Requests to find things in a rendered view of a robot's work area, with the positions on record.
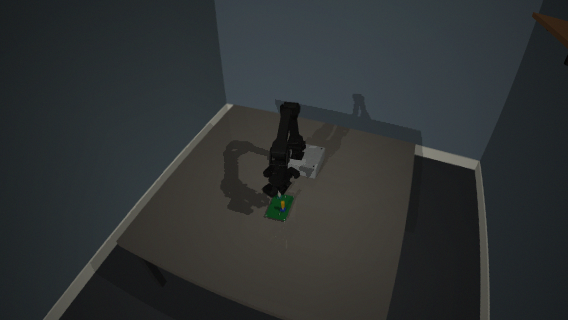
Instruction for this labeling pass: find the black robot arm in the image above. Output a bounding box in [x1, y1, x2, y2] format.
[263, 102, 306, 186]

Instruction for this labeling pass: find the green circuit board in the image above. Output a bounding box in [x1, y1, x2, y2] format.
[265, 191, 294, 222]

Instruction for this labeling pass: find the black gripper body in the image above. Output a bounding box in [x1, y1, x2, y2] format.
[263, 167, 300, 198]

